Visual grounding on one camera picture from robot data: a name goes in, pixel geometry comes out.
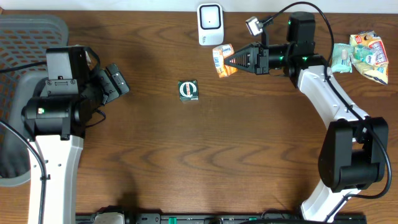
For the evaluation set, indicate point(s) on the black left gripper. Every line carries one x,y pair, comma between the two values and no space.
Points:
104,79

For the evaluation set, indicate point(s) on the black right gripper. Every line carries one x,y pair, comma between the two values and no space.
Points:
255,58

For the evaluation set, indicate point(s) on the orange small snack box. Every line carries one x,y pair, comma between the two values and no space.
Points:
220,53

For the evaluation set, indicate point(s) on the round green label package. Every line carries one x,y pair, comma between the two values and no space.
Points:
188,90

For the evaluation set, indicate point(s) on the teal snack packet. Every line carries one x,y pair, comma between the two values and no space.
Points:
341,58

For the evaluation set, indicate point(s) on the white blue snack bag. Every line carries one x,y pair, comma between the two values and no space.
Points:
379,71

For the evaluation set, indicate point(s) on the green white small box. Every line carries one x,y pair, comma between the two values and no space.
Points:
365,54

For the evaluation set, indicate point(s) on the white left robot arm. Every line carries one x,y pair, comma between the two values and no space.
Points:
54,122

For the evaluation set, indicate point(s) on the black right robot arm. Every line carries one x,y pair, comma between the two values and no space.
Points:
353,154

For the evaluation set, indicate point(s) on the white barcode scanner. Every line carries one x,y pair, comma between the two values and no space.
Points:
210,24

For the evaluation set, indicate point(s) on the grey plastic mesh basket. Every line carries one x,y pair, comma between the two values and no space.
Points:
24,41

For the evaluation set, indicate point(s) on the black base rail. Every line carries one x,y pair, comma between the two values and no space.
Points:
113,214

